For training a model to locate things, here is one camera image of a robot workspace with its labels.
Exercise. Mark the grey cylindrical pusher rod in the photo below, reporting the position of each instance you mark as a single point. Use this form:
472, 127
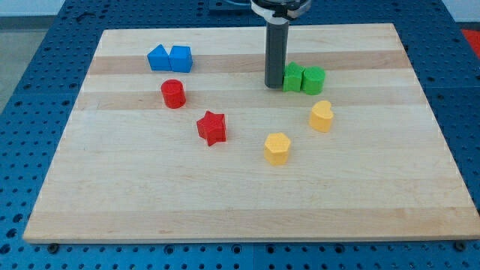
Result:
275, 53

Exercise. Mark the white round tool mount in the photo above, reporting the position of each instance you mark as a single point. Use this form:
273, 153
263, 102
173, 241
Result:
280, 9

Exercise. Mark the yellow heart block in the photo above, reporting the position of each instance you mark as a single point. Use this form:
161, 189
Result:
321, 116

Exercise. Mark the yellow hexagon block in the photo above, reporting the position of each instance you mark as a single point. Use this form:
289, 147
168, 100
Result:
277, 148

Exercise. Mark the green star block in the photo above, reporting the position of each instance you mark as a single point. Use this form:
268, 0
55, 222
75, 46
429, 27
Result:
292, 79

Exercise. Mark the green cylinder block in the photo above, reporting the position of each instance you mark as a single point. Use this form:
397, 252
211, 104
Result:
313, 79

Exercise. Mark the blue cube block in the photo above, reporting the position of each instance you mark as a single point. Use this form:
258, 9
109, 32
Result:
181, 59

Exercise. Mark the red star block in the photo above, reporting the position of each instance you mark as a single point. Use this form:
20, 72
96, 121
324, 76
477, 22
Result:
212, 128

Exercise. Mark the red cylinder block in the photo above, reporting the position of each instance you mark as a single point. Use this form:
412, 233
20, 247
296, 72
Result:
173, 93

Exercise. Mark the blue triangle block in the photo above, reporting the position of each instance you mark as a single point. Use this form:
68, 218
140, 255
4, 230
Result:
159, 59

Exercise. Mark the wooden board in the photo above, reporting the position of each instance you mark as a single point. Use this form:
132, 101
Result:
128, 169

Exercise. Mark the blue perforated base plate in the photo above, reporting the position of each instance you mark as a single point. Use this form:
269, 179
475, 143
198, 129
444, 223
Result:
33, 119

